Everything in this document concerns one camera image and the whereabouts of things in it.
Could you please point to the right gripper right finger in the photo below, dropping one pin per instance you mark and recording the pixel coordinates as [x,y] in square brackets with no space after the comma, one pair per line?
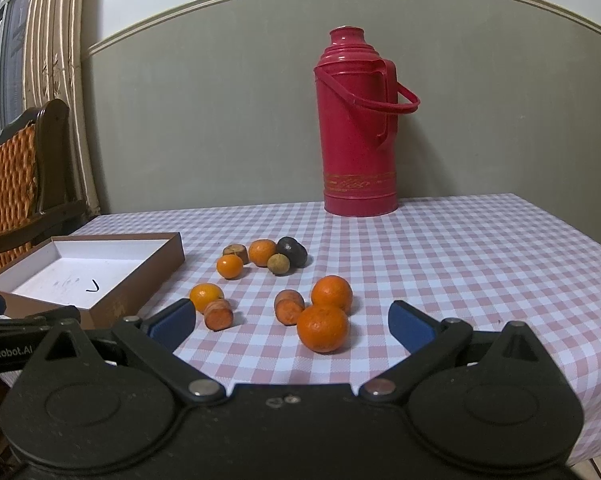
[433,346]

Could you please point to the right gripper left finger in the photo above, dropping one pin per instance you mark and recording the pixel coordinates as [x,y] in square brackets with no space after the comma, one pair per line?
[149,344]

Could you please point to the carrot piece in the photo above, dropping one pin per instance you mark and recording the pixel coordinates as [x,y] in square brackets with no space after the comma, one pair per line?
[287,306]
[218,315]

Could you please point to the large front tangerine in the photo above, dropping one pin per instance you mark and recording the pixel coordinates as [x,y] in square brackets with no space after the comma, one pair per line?
[323,329]

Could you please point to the large tangerine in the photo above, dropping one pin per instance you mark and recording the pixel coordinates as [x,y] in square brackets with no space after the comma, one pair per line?
[334,291]
[323,329]

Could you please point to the small kumquat orange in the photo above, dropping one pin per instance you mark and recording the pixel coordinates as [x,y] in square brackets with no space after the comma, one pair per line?
[230,266]

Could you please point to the medium back tangerine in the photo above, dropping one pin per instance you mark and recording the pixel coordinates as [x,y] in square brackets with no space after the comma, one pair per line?
[260,251]

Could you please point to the brown white cardboard box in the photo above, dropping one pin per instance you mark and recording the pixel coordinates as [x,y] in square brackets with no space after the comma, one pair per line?
[105,277]

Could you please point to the pink checkered tablecloth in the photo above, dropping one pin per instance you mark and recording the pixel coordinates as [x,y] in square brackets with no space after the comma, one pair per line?
[488,259]

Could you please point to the wooden wicker sofa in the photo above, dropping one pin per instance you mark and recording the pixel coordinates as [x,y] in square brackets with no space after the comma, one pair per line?
[38,196]

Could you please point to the red thermos flask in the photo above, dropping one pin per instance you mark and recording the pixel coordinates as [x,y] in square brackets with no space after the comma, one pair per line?
[359,102]

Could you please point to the beige striped curtain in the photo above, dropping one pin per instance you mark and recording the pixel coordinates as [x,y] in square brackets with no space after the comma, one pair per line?
[53,70]

